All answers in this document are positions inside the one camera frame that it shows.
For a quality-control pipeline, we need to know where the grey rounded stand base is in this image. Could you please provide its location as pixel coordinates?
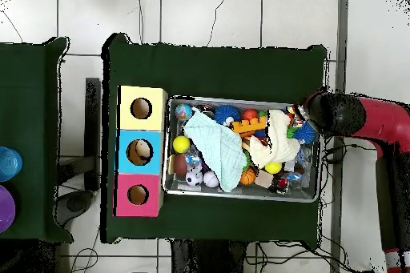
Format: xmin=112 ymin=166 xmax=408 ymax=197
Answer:
xmin=55 ymin=189 xmax=95 ymax=226

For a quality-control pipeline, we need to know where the blue plastic cup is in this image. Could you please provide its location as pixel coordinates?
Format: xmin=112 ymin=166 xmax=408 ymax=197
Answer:
xmin=0 ymin=146 xmax=23 ymax=183

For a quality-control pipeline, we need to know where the blue spiky rubber ball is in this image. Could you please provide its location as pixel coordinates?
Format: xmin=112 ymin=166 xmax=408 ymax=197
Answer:
xmin=213 ymin=104 xmax=242 ymax=126
xmin=292 ymin=121 xmax=317 ymax=145

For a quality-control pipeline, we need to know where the orange red ball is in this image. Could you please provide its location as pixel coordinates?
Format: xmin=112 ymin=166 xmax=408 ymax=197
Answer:
xmin=241 ymin=108 xmax=259 ymax=122

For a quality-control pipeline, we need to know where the globe print ball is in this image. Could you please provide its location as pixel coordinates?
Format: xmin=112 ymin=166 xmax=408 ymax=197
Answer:
xmin=175 ymin=103 xmax=194 ymax=121

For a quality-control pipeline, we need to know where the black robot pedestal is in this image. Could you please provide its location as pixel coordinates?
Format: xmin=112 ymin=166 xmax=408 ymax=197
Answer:
xmin=171 ymin=239 xmax=247 ymax=273

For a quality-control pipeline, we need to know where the dark green tablecloth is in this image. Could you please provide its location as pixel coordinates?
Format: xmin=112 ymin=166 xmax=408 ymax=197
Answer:
xmin=100 ymin=32 xmax=328 ymax=244
xmin=0 ymin=36 xmax=74 ymax=243

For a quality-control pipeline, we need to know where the mint waffle cloth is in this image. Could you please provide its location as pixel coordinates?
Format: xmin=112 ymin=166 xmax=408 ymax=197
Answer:
xmin=183 ymin=109 xmax=248 ymax=193

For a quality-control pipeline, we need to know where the shallow metal mesh bin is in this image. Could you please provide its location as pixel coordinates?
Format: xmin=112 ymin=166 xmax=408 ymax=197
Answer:
xmin=162 ymin=94 xmax=321 ymax=203

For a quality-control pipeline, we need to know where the black upright panel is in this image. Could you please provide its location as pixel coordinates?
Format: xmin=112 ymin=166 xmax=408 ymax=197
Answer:
xmin=84 ymin=77 xmax=102 ymax=191

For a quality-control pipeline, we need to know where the cream waffle cloth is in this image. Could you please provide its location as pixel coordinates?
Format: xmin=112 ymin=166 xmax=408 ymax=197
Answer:
xmin=248 ymin=108 xmax=302 ymax=170

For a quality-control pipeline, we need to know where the orange toy building brick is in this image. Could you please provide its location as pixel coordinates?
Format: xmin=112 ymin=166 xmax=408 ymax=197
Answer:
xmin=231 ymin=116 xmax=268 ymax=136

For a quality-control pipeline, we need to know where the black cable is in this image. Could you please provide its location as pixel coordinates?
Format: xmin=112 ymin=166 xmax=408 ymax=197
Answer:
xmin=323 ymin=143 xmax=380 ymax=163

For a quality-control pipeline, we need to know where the yellow plastic ball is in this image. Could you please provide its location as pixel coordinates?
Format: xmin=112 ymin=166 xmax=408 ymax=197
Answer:
xmin=172 ymin=135 xmax=191 ymax=155

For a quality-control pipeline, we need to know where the purple plastic disc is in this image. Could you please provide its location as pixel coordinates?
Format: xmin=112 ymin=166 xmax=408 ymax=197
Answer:
xmin=0 ymin=184 xmax=16 ymax=234

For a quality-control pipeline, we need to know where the mini basketball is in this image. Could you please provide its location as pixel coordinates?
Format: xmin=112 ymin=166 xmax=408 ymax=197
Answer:
xmin=239 ymin=167 xmax=257 ymax=187

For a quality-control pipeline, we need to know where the wooden box with three holes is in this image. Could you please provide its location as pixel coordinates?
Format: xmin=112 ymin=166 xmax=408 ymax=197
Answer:
xmin=113 ymin=85 xmax=169 ymax=218

